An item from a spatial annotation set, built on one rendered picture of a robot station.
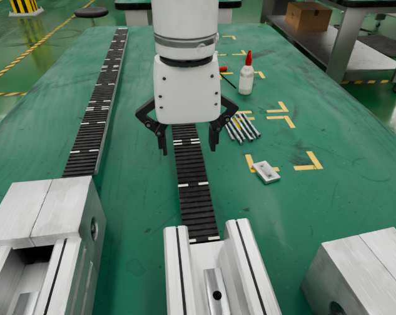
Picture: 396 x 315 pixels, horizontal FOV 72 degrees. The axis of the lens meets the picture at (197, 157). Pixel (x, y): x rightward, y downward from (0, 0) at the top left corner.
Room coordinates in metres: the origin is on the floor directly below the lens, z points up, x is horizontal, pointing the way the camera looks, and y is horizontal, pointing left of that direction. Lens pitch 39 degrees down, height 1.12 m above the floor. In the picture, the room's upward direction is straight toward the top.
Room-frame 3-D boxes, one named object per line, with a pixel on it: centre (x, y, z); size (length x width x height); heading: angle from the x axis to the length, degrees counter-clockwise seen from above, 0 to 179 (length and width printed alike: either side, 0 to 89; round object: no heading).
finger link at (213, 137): (0.39, -0.04, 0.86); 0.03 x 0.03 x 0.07; 8
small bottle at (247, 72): (0.72, -0.13, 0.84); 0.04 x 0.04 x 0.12
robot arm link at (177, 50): (0.39, 0.01, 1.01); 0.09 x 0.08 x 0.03; 98
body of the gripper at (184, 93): (0.39, 0.02, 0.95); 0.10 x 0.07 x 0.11; 98
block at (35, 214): (0.21, 0.20, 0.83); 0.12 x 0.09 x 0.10; 98
